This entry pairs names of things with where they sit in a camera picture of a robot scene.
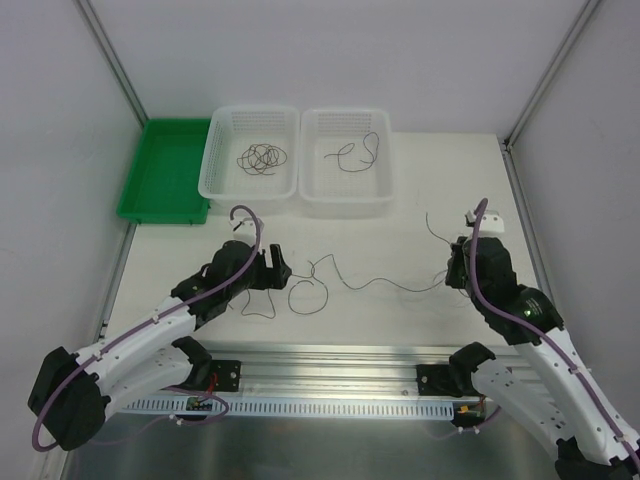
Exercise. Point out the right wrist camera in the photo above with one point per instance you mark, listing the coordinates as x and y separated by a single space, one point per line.
491 224

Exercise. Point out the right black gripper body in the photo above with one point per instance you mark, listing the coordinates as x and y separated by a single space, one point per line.
454 268

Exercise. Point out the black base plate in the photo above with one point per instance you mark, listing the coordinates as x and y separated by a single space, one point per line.
216 376
436 380

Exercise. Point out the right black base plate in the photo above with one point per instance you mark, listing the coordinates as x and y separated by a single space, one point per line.
436 380

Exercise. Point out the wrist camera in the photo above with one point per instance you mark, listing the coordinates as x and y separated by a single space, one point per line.
491 224
245 229

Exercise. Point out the aluminium frame post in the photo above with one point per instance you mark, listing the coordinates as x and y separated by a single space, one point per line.
97 30
573 35

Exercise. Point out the aluminium mounting rail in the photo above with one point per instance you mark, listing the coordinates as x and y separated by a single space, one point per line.
330 369

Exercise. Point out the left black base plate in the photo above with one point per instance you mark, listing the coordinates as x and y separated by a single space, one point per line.
216 376

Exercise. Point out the left white plastic basket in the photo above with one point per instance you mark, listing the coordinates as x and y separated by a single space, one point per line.
251 157

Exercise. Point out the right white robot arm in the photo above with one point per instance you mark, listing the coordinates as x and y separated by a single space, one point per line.
586 436

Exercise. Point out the left aluminium frame post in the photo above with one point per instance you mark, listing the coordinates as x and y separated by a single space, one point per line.
97 30

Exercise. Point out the right white plastic basket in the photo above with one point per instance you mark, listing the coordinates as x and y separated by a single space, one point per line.
346 167

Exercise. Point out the white slotted cable duct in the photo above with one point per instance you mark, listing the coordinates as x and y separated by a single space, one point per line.
405 409

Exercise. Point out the right aluminium frame post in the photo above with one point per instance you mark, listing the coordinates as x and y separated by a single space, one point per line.
573 35

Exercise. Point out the white plastic basket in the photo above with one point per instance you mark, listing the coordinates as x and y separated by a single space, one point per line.
346 167
251 157

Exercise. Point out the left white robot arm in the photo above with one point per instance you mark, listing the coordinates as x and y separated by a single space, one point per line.
75 393

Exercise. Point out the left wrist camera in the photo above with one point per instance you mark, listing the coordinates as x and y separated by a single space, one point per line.
245 229

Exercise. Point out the green plastic tray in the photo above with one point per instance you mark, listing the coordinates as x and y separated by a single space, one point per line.
162 184

